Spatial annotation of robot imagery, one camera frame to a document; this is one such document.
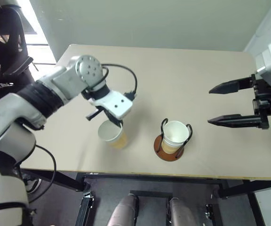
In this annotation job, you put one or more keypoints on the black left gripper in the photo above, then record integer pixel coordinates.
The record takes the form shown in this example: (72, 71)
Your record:
(95, 113)

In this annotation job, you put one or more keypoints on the black table leg bracket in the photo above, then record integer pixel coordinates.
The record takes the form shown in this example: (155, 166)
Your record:
(209, 214)
(85, 209)

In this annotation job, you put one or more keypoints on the dark rounded metallic shape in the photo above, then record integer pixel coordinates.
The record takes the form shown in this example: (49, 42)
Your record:
(182, 213)
(123, 212)

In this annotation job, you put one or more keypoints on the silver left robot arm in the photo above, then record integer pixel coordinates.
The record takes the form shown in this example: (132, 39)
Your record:
(65, 80)

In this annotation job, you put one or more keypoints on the black white sneaker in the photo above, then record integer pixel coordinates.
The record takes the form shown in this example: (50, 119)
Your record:
(34, 186)

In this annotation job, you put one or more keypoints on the black office chair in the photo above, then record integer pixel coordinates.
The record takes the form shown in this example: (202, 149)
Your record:
(3, 23)

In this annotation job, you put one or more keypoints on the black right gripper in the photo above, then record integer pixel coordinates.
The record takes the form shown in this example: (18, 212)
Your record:
(270, 101)

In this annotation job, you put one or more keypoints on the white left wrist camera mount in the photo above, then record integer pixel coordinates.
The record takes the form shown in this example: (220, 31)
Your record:
(116, 103)

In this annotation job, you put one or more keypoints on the black metal table frame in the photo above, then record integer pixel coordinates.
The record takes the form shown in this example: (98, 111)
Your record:
(149, 177)

